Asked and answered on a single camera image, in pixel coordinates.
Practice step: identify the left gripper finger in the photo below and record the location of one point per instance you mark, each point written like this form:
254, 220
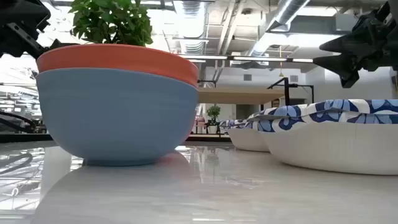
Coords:
59, 43

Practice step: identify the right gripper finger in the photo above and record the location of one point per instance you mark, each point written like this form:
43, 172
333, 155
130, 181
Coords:
345, 65
348, 43

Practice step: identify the orange plastic bowl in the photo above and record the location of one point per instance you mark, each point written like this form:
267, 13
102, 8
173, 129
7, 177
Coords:
118, 59

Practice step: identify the blue plastic bowl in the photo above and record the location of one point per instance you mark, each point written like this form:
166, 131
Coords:
118, 118

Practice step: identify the green leafy plant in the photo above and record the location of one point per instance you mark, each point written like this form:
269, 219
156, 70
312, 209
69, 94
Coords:
112, 21

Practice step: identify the black curved bar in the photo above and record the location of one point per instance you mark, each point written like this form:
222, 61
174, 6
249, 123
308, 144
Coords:
18, 119

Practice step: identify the ceiling light strip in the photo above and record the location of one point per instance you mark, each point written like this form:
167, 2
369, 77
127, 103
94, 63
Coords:
258, 58

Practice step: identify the small background potted plant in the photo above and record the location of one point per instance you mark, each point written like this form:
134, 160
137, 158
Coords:
213, 113

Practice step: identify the black metal table frame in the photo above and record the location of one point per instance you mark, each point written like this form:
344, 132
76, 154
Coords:
25, 137

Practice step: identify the wooden shelf black metal frame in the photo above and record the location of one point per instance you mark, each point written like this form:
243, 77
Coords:
239, 95

